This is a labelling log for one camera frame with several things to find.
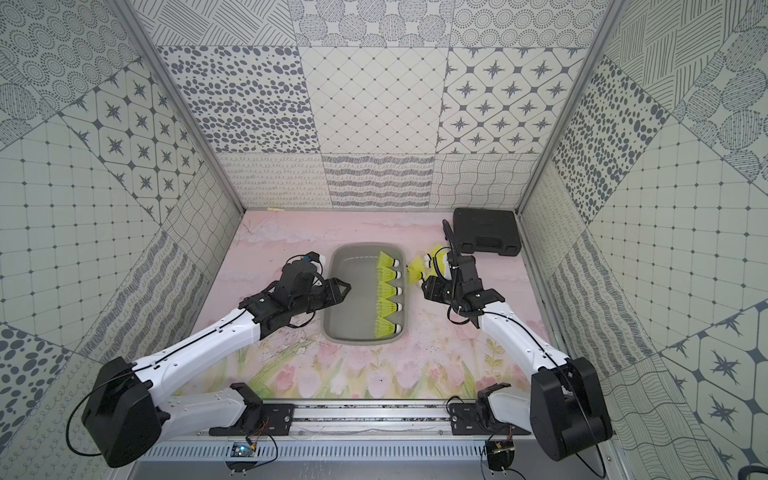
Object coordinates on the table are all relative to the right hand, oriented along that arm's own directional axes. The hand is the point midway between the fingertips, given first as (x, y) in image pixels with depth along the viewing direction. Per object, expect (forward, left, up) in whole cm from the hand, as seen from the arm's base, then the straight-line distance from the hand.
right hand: (431, 290), depth 87 cm
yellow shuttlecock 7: (+13, +3, -7) cm, 15 cm away
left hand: (-5, +21, +7) cm, 23 cm away
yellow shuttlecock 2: (+9, +14, -5) cm, 18 cm away
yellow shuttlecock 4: (-3, +14, -5) cm, 15 cm away
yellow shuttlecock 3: (+3, +14, -5) cm, 15 cm away
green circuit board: (-38, +48, -11) cm, 62 cm away
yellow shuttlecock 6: (-1, 0, +17) cm, 17 cm away
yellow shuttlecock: (+15, +15, -6) cm, 22 cm away
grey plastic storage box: (-6, +23, -7) cm, 25 cm away
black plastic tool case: (+34, -25, -11) cm, 44 cm away
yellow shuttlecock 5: (-9, +14, -7) cm, 18 cm away
